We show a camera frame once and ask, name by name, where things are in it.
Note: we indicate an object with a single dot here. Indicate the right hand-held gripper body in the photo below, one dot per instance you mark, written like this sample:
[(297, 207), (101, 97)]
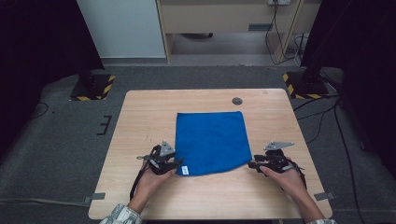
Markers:
[(275, 160)]

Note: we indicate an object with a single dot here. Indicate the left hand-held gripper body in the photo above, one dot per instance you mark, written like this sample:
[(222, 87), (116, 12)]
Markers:
[(162, 161)]

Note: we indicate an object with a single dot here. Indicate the blue cloth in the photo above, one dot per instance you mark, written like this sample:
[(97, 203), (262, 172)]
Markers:
[(211, 143)]

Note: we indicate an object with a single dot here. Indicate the person's left hand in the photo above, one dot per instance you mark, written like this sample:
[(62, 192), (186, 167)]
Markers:
[(152, 185)]

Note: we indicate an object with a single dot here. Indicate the person's right hand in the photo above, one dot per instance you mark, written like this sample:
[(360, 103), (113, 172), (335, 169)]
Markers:
[(289, 182)]

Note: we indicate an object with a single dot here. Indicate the grey tape piece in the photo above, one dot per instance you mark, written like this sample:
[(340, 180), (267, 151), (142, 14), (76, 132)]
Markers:
[(95, 197), (324, 196)]

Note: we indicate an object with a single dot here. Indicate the black stand with striped base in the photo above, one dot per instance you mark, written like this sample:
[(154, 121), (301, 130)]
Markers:
[(306, 87), (91, 88)]

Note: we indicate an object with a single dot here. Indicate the white partition panel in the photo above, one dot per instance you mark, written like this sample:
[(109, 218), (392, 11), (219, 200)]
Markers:
[(121, 28)]

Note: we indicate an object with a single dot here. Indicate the dark curtain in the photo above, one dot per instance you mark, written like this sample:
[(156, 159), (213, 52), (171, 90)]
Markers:
[(364, 46), (37, 46)]

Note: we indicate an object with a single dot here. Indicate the light wooden desk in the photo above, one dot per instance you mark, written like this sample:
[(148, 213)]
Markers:
[(218, 17)]

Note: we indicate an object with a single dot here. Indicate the white power strip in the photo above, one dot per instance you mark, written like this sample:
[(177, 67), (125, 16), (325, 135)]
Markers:
[(278, 2)]

